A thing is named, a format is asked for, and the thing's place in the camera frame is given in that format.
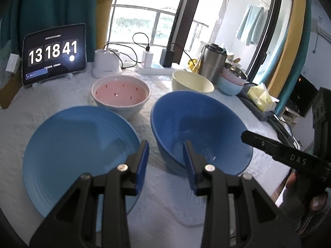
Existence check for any pink dotted bowl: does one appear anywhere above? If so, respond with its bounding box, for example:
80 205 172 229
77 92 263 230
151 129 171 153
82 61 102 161
91 75 151 120

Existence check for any teal curtain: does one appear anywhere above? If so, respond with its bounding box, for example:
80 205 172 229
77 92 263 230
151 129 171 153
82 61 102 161
0 0 100 65

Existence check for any balcony railing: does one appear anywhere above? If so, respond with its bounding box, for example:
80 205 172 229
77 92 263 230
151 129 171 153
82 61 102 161
111 4 210 45

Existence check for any lamp cable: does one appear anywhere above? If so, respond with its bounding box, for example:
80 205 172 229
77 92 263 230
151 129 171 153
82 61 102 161
103 44 139 69

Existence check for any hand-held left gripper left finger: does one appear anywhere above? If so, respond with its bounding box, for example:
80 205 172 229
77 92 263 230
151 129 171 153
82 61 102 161
29 140 150 248

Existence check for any cream bowl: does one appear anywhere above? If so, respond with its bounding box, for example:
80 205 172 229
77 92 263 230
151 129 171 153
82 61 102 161
172 70 215 95

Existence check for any person's right forearm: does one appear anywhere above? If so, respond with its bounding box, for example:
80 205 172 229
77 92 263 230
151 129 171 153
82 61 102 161
278 186 331 246

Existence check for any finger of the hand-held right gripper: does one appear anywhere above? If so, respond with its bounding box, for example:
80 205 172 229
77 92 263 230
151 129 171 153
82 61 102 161
241 130 331 176

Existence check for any white charger black cable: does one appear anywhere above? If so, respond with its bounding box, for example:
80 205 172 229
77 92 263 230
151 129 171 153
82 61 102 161
133 33 150 65

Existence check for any white air conditioner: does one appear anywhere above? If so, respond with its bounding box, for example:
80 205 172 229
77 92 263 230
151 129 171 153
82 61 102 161
317 27 331 42

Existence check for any large blue bowl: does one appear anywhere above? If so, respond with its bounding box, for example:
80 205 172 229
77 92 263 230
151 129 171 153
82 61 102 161
150 91 254 176

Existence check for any small light blue bowl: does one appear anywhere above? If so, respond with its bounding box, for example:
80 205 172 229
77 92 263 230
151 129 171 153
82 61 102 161
217 76 245 96

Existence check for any dark door frame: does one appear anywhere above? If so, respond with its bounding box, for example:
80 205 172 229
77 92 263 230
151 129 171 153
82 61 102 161
168 0 205 57

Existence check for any person's right hand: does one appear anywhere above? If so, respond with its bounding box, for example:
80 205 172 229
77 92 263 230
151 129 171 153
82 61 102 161
286 172 327 212

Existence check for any white desk lamp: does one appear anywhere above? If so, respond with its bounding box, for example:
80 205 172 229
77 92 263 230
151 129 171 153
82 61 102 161
93 0 148 79

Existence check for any steel bowl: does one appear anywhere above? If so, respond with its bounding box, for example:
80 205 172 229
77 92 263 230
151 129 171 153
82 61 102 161
225 62 247 79

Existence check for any clear tablet stand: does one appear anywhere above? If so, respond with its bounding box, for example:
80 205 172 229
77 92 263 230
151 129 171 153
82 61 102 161
32 74 73 88

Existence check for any small white box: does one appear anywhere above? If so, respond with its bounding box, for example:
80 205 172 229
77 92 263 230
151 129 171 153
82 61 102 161
6 53 20 73

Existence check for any steel tumbler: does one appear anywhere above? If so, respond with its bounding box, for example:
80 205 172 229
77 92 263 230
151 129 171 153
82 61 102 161
198 43 228 84

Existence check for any hanging light blue towel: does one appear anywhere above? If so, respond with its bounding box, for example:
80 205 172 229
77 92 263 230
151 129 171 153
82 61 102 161
236 4 265 46

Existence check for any white power strip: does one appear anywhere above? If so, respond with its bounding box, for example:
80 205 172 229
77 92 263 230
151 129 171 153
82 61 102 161
136 62 179 75

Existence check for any black tablet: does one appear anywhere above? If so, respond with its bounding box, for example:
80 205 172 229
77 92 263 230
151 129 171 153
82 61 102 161
21 23 88 86

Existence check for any yellow tissue pack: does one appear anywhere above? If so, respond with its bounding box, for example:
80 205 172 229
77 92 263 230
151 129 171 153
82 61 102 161
247 83 280 112

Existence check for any cardboard box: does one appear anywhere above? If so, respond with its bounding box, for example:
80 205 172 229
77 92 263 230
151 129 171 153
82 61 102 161
0 64 22 109

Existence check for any blue plate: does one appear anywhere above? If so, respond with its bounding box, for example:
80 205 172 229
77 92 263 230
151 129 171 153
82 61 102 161
22 105 142 233

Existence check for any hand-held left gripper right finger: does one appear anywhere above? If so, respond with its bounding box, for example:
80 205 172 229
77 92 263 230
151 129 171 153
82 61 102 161
182 139 302 248

